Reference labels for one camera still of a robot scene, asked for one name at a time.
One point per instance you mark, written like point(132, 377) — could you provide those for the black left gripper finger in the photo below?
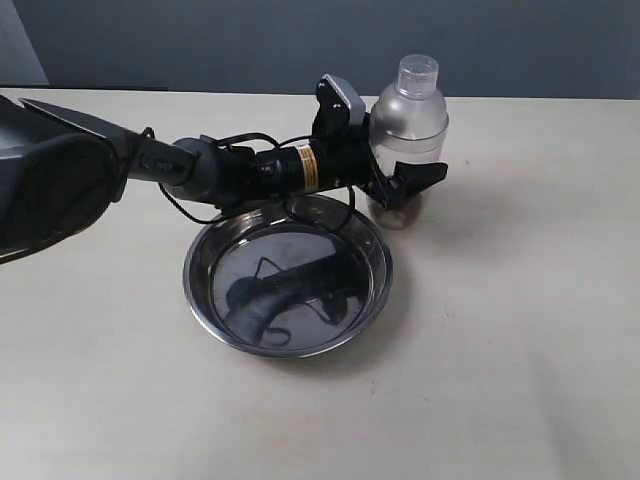
point(408, 181)
point(375, 138)

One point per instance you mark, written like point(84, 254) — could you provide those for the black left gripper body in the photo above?
point(343, 154)

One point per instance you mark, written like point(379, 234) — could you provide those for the clear plastic shaker bottle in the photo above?
point(412, 114)

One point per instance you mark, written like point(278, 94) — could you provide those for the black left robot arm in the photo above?
point(61, 168)

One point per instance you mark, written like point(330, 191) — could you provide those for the round stainless steel plate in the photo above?
point(289, 281)

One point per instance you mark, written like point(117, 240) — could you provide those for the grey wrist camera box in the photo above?
point(347, 99)

